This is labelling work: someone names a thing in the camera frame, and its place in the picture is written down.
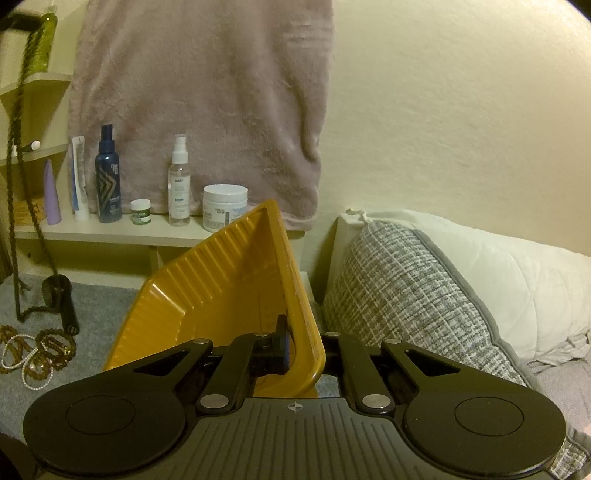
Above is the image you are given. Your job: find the white pearl bracelet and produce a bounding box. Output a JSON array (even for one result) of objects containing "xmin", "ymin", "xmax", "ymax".
[{"xmin": 1, "ymin": 339, "xmax": 49, "ymax": 385}]

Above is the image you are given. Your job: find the pink fleece towel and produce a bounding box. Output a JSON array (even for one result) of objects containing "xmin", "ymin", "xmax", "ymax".
[{"xmin": 68, "ymin": 0, "xmax": 335, "ymax": 232}]

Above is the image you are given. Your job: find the brown bead bracelet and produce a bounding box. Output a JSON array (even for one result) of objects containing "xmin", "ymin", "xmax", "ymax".
[{"xmin": 33, "ymin": 331, "xmax": 75, "ymax": 371}]

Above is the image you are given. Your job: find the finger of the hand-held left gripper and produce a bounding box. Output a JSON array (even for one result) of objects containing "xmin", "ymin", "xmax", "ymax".
[{"xmin": 0, "ymin": 12, "xmax": 41, "ymax": 32}]

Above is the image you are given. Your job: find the white panel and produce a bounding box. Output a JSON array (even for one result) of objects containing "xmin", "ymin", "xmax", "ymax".
[{"xmin": 329, "ymin": 208, "xmax": 371, "ymax": 306}]

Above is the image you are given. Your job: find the amber bead bracelet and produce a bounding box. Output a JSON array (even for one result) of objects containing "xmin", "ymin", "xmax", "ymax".
[{"xmin": 0, "ymin": 324, "xmax": 33, "ymax": 376}]

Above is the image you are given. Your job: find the purple cone bottle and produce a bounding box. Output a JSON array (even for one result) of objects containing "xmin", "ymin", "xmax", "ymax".
[{"xmin": 43, "ymin": 159, "xmax": 62, "ymax": 226}]

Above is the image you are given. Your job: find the small green jar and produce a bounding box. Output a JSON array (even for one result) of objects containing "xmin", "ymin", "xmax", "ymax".
[{"xmin": 130, "ymin": 199, "xmax": 152, "ymax": 227}]

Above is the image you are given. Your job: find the yellow plastic tray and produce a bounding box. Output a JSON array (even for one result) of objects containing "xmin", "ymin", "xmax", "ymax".
[{"xmin": 102, "ymin": 199, "xmax": 327, "ymax": 398}]

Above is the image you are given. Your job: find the white cream jar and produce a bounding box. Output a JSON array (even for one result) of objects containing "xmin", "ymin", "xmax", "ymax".
[{"xmin": 202, "ymin": 184, "xmax": 250, "ymax": 233}]

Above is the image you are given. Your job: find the grey bed sheet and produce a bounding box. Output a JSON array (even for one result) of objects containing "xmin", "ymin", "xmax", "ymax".
[{"xmin": 531, "ymin": 357, "xmax": 591, "ymax": 432}]

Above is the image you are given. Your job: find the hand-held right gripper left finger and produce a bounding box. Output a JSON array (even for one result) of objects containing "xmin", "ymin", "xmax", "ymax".
[{"xmin": 104, "ymin": 315, "xmax": 293, "ymax": 414}]

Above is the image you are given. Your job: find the cream shelf unit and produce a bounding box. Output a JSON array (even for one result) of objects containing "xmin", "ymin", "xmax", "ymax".
[{"xmin": 0, "ymin": 71, "xmax": 306, "ymax": 292}]

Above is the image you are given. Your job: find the grey plaid pillow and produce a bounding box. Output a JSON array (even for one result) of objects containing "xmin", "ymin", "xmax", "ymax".
[{"xmin": 322, "ymin": 220, "xmax": 589, "ymax": 478}]

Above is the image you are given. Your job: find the white quilted pillow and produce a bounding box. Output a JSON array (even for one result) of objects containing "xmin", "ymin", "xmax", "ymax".
[{"xmin": 365, "ymin": 209, "xmax": 591, "ymax": 367}]

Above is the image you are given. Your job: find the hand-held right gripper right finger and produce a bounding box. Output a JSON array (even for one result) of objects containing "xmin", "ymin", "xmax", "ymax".
[{"xmin": 321, "ymin": 330, "xmax": 491, "ymax": 414}]

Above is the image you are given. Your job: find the dark blue spray bottle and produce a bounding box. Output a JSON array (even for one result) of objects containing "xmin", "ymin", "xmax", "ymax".
[{"xmin": 95, "ymin": 124, "xmax": 123, "ymax": 224}]

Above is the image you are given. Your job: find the dark bead necklace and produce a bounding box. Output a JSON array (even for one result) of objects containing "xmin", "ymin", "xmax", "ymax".
[{"xmin": 4, "ymin": 25, "xmax": 63, "ymax": 324}]

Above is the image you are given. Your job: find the green bottle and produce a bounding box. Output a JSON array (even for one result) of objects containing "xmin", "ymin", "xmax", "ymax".
[{"xmin": 28, "ymin": 11, "xmax": 58, "ymax": 75}]

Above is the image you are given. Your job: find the white squeeze tube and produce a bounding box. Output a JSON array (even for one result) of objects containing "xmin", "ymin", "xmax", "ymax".
[{"xmin": 69, "ymin": 135, "xmax": 90, "ymax": 221}]

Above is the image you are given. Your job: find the small yellow box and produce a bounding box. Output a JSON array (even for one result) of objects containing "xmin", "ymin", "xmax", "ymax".
[{"xmin": 13, "ymin": 198, "xmax": 48, "ymax": 223}]

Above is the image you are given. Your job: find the black strap band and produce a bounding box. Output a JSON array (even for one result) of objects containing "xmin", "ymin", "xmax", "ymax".
[{"xmin": 41, "ymin": 274, "xmax": 81, "ymax": 337}]

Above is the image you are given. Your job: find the clear spray bottle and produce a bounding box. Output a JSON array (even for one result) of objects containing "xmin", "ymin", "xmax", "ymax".
[{"xmin": 167, "ymin": 134, "xmax": 192, "ymax": 227}]

